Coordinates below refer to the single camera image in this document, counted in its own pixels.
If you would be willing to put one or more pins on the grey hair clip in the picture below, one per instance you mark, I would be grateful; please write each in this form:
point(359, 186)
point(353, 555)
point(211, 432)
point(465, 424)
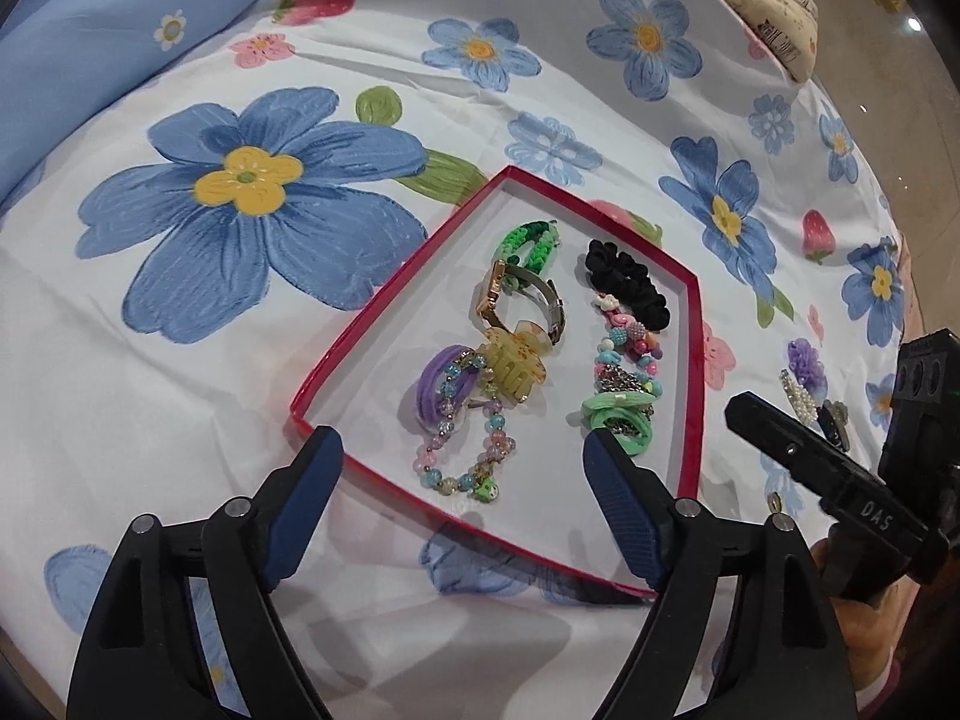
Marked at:
point(834, 418)

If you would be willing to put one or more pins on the floral printed bed sheet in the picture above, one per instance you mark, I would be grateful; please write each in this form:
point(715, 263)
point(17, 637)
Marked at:
point(225, 300)

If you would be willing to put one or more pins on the purple flower hair accessory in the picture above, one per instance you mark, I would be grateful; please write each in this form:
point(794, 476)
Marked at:
point(806, 356)

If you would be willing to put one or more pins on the small gold earring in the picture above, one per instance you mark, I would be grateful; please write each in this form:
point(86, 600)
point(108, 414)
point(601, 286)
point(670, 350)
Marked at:
point(772, 501)

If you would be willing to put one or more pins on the light blue floral pillow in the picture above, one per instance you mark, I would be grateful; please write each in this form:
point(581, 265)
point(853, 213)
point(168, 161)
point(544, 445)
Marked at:
point(112, 22)

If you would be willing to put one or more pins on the yellow translucent claw clip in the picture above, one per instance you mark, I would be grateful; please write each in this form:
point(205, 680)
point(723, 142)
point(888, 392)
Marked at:
point(514, 360)

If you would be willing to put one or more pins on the person's right forearm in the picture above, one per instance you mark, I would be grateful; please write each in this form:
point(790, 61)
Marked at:
point(881, 690)

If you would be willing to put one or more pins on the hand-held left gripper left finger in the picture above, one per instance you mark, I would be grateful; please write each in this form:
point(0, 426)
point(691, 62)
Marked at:
point(307, 495)

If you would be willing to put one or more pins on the pearl hair accessory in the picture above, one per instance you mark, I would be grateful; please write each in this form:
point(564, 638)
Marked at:
point(799, 397)

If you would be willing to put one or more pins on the metal wrist watch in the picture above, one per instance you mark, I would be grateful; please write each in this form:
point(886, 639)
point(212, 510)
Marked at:
point(491, 300)

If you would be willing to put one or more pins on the pink cartoon hair clip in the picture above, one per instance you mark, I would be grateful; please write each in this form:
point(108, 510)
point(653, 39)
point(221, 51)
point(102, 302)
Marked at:
point(607, 305)

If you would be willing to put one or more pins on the person's right hand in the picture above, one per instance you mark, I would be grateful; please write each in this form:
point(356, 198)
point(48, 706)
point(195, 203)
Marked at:
point(870, 626)

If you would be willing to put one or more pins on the black scrunchie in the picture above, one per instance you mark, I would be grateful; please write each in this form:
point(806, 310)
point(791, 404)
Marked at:
point(637, 285)

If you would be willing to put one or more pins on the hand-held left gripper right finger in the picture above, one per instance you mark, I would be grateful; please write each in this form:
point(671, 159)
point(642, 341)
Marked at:
point(622, 502)

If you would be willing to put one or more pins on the red rimmed white tray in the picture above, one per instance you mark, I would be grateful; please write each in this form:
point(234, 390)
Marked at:
point(375, 390)

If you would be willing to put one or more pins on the beige printed cushion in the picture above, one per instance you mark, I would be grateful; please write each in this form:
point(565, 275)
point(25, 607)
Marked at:
point(757, 7)

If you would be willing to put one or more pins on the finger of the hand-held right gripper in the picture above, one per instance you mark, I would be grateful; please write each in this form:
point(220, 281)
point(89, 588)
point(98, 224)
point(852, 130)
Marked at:
point(780, 442)

